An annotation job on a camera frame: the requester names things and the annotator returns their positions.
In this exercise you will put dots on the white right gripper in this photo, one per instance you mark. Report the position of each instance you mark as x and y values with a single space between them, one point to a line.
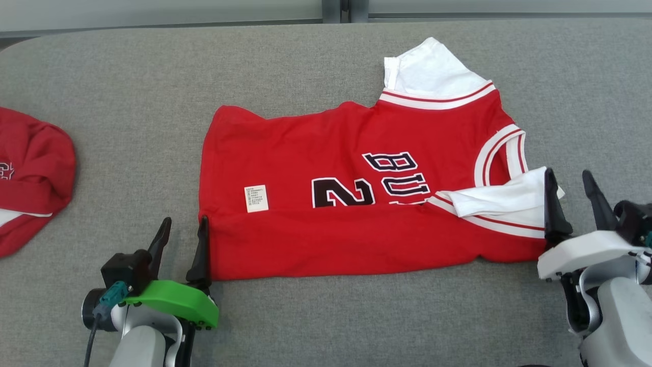
586 252

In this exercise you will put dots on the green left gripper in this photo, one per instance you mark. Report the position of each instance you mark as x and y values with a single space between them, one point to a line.
178 300

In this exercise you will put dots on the red white basketball jersey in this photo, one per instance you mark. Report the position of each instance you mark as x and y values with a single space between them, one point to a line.
331 239

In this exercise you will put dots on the red white sports shorts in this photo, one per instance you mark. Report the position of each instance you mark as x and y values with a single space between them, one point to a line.
35 163

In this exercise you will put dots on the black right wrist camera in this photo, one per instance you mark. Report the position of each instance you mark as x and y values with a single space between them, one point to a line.
631 219

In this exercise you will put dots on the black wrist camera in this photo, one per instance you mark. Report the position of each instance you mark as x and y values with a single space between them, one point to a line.
631 219
125 267

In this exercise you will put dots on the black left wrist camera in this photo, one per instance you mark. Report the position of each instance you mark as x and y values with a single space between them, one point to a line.
125 267

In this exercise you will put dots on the grey metal partition post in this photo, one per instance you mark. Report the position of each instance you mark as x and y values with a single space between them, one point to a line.
333 10

